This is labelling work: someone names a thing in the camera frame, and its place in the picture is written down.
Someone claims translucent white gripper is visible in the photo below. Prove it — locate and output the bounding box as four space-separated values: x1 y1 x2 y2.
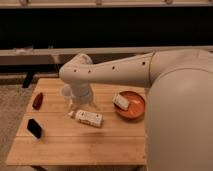
60 83 93 110

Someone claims black eraser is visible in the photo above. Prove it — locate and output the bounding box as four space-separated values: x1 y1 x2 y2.
27 118 42 138

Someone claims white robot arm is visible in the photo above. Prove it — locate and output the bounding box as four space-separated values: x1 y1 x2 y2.
59 49 213 171

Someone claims white snack package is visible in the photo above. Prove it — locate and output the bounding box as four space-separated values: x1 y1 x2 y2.
68 110 103 127

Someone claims dark red snack bar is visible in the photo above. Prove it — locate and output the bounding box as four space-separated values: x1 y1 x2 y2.
32 93 43 110

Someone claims white sponge block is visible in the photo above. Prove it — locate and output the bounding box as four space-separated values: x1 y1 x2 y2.
113 94 130 111

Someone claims wooden table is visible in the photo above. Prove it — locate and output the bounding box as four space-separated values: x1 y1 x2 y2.
6 78 146 166

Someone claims orange bowl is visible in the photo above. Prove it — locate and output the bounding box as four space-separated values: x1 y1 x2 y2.
113 91 146 120

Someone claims grey metal rail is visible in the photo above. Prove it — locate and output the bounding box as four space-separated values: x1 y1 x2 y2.
0 45 213 66

